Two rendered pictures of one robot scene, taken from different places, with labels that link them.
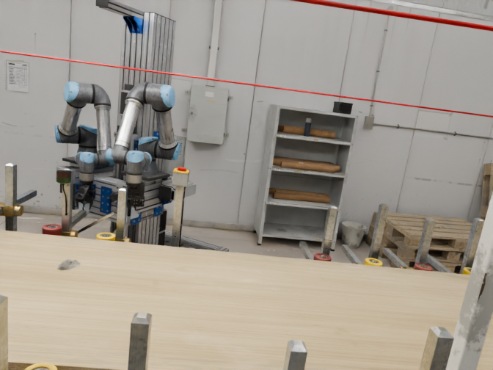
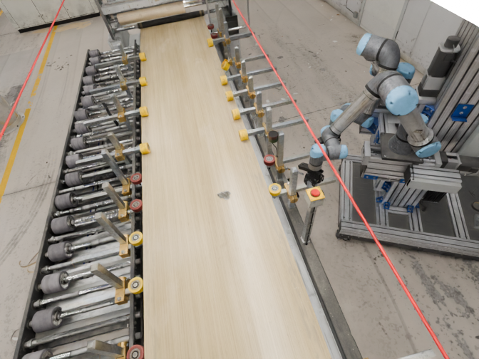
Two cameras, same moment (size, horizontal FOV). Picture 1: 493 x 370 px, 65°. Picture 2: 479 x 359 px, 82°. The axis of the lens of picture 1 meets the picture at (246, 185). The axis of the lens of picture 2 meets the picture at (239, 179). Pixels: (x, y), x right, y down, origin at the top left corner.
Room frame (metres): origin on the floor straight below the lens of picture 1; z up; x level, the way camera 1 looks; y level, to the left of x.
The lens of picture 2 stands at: (1.41, -0.39, 2.32)
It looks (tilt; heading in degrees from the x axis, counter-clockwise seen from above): 52 degrees down; 89
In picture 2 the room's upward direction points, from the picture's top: 9 degrees counter-clockwise
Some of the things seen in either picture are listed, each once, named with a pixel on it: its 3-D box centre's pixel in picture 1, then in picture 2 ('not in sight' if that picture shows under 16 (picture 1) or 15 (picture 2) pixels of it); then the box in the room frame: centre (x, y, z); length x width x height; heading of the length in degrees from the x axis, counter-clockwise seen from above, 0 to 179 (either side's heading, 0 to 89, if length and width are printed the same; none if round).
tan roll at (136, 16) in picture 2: not in sight; (168, 9); (0.96, 3.36, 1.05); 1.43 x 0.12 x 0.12; 5
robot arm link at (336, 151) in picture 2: (139, 159); (334, 150); (1.96, 0.56, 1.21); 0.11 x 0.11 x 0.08; 86
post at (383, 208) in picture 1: (374, 249); not in sight; (1.86, -0.68, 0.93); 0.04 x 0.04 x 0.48; 5
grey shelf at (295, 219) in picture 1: (302, 178); not in sight; (4.41, -0.62, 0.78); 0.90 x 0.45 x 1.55; 98
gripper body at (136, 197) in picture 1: (134, 194); (314, 174); (1.87, 0.55, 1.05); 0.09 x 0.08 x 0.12; 116
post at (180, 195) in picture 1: (176, 230); (308, 223); (1.77, 0.30, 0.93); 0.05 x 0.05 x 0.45; 5
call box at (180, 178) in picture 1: (180, 178); (313, 197); (1.77, 0.31, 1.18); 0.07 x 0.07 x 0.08; 5
